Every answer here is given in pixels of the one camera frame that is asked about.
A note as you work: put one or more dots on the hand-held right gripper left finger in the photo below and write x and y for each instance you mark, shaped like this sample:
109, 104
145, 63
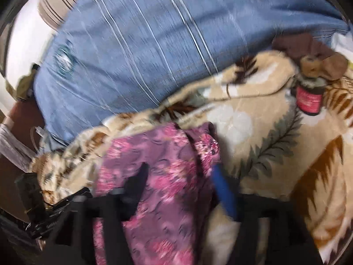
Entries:
136, 187

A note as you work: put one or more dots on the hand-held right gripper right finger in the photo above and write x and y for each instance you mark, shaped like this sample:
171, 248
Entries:
224, 193

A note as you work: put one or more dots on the purple floral garment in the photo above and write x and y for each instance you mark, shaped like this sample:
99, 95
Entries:
165, 171

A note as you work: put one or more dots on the white plastic bag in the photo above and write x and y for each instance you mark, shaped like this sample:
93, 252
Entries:
13, 146

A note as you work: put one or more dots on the beige floral blanket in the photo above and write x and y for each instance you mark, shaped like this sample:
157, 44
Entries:
275, 143

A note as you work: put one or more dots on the olive cloth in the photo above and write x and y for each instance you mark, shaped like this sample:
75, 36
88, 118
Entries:
24, 84

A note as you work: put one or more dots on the dark bottle red label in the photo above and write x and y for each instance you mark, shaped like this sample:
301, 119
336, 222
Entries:
309, 99

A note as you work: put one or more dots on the blue checked pillow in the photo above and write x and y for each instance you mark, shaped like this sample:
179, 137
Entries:
165, 47

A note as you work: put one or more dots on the brown cloth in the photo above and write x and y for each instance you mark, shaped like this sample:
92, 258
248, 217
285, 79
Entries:
311, 52

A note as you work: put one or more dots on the beige striped cloth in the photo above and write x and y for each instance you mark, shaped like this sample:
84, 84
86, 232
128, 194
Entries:
56, 7

